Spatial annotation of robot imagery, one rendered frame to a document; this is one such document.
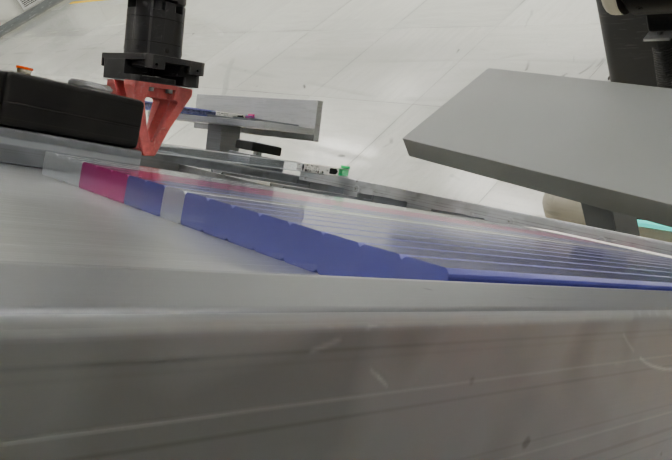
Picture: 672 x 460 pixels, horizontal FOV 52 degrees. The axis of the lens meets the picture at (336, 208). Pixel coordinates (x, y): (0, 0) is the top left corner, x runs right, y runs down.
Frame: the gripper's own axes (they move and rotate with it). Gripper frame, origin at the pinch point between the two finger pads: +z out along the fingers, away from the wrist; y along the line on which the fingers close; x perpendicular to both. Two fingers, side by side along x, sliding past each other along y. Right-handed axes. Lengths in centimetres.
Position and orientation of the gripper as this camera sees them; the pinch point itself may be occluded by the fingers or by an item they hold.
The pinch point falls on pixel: (144, 146)
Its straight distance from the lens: 74.2
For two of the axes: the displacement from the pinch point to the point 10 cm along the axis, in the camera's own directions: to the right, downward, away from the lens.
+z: -1.2, 9.9, 1.2
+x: 7.2, 0.0, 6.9
